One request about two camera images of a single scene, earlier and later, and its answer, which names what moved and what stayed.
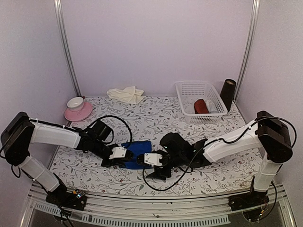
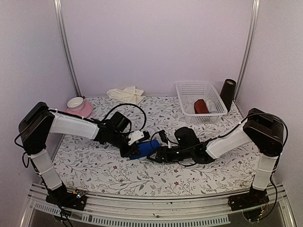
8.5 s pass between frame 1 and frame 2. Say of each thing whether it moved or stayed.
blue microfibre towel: moved
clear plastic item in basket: stayed
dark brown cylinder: stayed
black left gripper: moved
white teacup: stayed
